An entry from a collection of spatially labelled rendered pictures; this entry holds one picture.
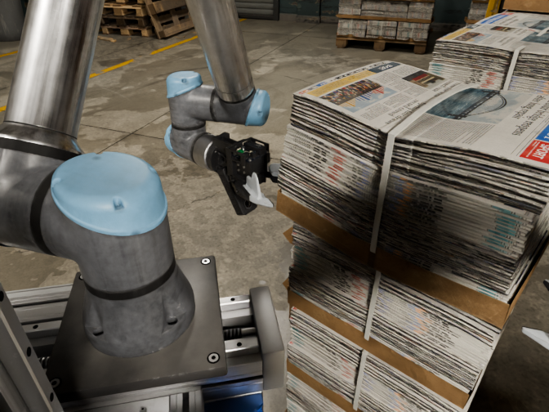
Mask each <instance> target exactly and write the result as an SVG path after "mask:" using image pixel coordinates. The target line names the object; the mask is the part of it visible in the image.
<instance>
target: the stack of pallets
mask: <svg viewBox="0 0 549 412"><path fill-rule="evenodd" d="M145 5H146V4H145V2H143V0H105V4H104V8H103V12H102V17H101V21H100V27H101V28H102V31H103V34H113V33H116V32H118V31H121V35H122V36H131V35H133V34H138V33H140V32H141V34H142V37H146V38H148V37H150V36H153V35H155V34H156V33H155V31H154V32H152V28H155V27H154V26H153V25H152V23H151V20H150V19H151V17H150V16H149V14H148V12H147V10H146V8H145ZM106 7H112V8H113V9H109V10H106ZM108 18H113V19H112V20H108ZM165 25H169V21H167V22H164V23H162V24H161V26H162V27H163V26H165Z"/></svg>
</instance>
